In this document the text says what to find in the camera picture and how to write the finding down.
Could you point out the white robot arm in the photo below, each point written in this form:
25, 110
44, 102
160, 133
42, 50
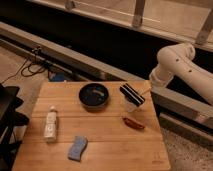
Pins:
176, 60

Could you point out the dark blue bowl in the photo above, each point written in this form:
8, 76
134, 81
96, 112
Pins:
93, 95

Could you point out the black striped block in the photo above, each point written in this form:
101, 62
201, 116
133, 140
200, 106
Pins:
132, 95

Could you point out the blue floor object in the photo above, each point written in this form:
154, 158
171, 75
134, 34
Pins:
58, 77

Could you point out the blue sponge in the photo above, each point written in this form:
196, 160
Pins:
77, 149

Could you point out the white plastic bottle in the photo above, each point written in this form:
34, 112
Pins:
50, 131

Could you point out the black chair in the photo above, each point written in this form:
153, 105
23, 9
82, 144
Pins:
9, 119

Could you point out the grey metal rail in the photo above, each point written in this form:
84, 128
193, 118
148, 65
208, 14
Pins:
184, 106

